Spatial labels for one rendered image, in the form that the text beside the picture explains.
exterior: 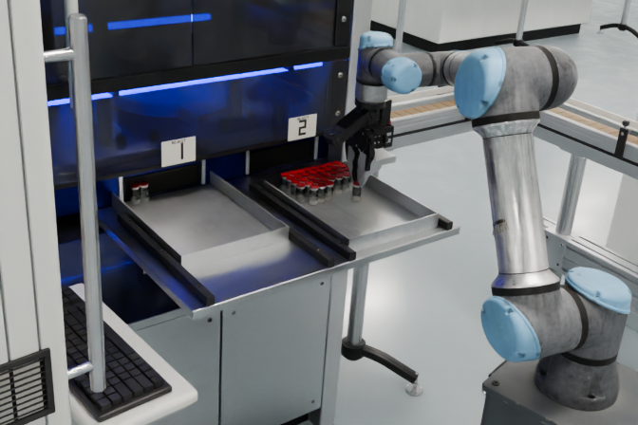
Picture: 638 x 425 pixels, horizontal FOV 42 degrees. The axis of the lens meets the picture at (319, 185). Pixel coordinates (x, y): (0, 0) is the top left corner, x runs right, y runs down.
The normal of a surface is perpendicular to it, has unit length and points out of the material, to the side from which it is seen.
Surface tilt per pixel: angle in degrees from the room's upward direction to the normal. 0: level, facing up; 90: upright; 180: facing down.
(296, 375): 90
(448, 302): 0
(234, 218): 0
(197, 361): 90
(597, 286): 8
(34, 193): 90
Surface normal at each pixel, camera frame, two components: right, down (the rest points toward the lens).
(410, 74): 0.39, 0.40
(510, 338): -0.90, 0.24
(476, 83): -0.92, -0.02
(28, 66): 0.65, 0.36
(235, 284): 0.07, -0.91
